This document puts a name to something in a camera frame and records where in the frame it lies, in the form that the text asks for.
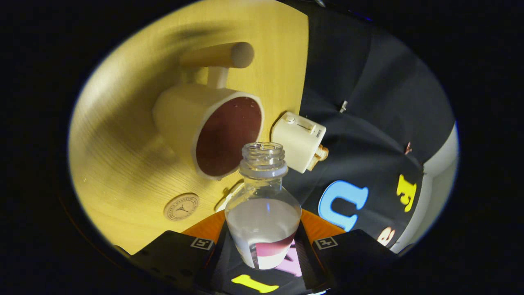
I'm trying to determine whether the cream cup with wooden handle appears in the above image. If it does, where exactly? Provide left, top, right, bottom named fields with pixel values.
left=152, top=42, right=265, bottom=181

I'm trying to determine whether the black backdrop cloth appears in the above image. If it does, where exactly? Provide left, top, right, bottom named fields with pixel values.
left=196, top=0, right=457, bottom=295

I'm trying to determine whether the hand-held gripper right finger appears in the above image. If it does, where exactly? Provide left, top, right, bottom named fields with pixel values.
left=291, top=209, right=400, bottom=294

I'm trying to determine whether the wooden table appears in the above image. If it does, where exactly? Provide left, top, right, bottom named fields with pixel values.
left=68, top=0, right=309, bottom=256

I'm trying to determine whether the cream toaster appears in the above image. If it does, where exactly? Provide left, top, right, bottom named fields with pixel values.
left=271, top=111, right=327, bottom=174

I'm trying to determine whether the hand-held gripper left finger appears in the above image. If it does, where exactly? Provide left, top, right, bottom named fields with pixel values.
left=117, top=210, right=234, bottom=295

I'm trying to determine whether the clear plastic juice bottle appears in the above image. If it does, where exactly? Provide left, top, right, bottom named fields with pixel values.
left=224, top=142, right=303, bottom=270

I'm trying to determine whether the round wooden coaster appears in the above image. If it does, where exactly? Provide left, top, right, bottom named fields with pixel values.
left=163, top=193, right=200, bottom=222

